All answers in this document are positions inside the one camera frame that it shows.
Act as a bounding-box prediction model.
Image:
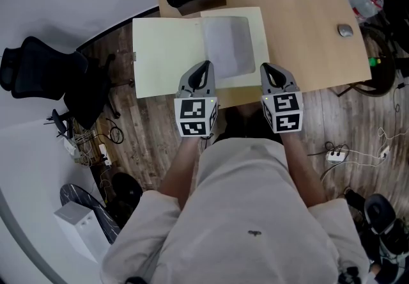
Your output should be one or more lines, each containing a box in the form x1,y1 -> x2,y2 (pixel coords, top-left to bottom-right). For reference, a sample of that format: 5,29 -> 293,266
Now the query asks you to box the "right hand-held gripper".
259,63 -> 304,134

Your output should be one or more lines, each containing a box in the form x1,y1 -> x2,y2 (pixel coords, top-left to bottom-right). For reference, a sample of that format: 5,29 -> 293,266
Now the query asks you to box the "person's right leg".
249,106 -> 282,143

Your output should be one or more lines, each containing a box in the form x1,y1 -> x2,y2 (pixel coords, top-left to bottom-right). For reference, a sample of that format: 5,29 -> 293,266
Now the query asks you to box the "white box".
53,202 -> 111,265

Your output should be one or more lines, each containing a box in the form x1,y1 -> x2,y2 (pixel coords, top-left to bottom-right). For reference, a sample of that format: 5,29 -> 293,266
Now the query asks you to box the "person's left leg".
212,106 -> 253,145

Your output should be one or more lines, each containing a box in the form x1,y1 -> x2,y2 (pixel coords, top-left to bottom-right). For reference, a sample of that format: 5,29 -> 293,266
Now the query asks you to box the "person's leg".
344,188 -> 367,210
212,106 -> 253,145
249,106 -> 282,143

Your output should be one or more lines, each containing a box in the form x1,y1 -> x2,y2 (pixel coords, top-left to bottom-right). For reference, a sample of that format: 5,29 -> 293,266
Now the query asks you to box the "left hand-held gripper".
173,59 -> 219,138

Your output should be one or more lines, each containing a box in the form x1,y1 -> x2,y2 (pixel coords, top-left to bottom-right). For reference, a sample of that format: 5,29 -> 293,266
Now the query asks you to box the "black chair with grey headrest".
364,193 -> 399,236

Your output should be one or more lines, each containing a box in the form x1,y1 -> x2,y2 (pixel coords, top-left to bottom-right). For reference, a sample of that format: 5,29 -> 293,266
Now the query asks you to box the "black marble round table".
59,183 -> 122,245

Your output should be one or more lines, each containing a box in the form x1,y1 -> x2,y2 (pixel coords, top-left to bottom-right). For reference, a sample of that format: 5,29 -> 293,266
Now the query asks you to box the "grey folded cloth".
201,16 -> 257,80

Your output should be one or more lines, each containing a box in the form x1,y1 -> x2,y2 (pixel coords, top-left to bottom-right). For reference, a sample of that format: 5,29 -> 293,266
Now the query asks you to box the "black router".
43,109 -> 76,141

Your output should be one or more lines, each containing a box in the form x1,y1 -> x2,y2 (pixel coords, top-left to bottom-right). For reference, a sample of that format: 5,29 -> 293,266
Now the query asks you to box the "white power strip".
325,150 -> 347,164
98,143 -> 113,167

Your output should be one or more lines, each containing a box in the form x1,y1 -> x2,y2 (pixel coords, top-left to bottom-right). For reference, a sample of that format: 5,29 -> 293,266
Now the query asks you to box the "tangle of cables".
63,122 -> 113,167

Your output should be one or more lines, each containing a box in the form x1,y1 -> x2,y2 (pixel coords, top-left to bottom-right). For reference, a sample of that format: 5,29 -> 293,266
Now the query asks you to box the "black mesh office chair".
0,36 -> 122,130

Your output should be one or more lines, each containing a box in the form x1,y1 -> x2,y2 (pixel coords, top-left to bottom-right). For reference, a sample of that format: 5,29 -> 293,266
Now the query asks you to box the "grey computer mouse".
337,23 -> 354,38

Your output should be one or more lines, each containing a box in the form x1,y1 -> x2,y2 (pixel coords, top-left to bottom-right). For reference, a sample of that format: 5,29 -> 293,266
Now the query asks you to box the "person's right forearm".
279,130 -> 327,207

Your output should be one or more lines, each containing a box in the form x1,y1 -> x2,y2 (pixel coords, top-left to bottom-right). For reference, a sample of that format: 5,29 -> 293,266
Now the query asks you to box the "pale green box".
132,6 -> 270,100

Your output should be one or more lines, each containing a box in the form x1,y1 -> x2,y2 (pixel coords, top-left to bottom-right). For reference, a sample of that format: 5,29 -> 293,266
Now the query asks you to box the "person's left forearm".
158,135 -> 206,210

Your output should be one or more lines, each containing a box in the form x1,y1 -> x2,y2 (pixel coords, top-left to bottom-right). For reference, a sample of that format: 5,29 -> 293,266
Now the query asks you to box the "black round stool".
111,172 -> 144,204

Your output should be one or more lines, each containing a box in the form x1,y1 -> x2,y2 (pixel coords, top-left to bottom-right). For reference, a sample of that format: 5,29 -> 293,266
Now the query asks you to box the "person's white shirt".
100,137 -> 370,284

